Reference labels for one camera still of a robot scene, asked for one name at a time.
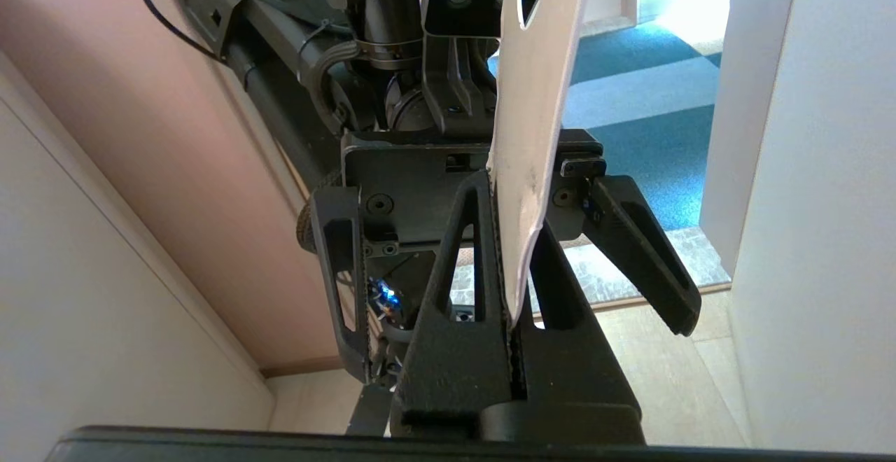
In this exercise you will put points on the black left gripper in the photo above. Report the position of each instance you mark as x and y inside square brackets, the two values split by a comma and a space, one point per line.
[406, 175]

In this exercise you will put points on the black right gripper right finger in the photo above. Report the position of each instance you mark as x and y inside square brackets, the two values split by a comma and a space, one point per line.
[581, 392]

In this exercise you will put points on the do-not-disturb door hanger sign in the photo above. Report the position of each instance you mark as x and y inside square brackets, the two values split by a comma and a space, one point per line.
[535, 98]

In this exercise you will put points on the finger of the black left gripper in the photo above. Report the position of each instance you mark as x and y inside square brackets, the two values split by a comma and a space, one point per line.
[644, 252]

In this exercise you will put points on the beige door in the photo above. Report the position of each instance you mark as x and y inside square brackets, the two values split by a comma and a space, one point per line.
[826, 203]

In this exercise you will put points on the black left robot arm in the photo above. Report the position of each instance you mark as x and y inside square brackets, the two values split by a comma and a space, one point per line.
[280, 28]

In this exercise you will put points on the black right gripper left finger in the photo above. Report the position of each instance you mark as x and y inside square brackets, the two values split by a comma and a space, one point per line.
[455, 378]

